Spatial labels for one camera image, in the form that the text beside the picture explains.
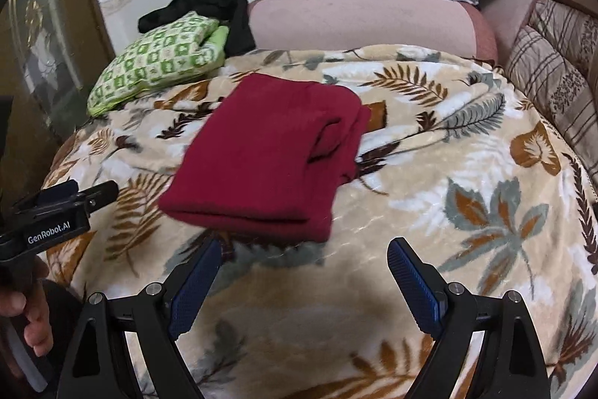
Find black garment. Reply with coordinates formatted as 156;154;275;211
138;0;257;56

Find dark red knit garment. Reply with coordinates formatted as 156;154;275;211
158;73;372;242

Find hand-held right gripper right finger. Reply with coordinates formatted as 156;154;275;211
387;237;551;399

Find striped beige pillow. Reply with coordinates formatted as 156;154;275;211
505;0;598;189

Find leaf print blanket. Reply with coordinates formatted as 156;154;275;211
41;44;598;399

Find pink bolster cushion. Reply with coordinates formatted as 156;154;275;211
247;0;498;65

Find green patterned pillow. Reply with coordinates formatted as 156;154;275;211
87;11;229;118

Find person's left hand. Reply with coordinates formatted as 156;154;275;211
0;254;51;357

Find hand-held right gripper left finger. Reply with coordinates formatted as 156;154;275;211
56;237;222;399

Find ornate golden door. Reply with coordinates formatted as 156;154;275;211
0;0;115;194

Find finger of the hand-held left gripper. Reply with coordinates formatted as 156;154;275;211
77;181;120;213

